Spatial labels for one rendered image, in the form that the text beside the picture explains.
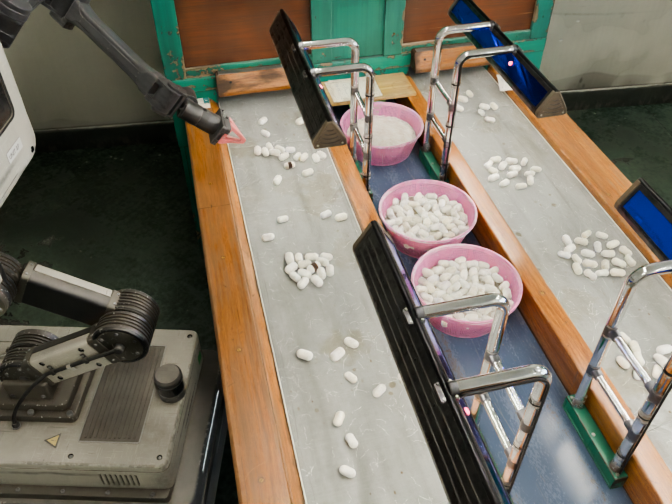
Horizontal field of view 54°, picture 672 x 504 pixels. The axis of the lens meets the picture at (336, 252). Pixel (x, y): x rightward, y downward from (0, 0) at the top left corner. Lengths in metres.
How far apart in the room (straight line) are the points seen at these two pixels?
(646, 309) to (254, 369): 0.93
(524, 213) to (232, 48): 1.07
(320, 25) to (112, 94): 1.45
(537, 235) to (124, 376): 1.16
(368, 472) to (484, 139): 1.21
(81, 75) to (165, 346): 1.82
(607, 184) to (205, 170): 1.16
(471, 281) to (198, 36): 1.17
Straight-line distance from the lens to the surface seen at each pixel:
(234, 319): 1.54
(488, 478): 0.93
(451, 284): 1.67
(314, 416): 1.40
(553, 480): 1.47
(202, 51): 2.27
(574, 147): 2.17
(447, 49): 2.42
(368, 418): 1.39
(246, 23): 2.25
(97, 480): 1.80
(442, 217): 1.85
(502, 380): 1.01
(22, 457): 1.81
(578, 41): 3.72
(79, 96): 3.48
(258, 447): 1.34
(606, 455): 1.48
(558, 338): 1.57
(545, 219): 1.90
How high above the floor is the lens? 1.91
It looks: 43 degrees down
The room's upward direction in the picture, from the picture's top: straight up
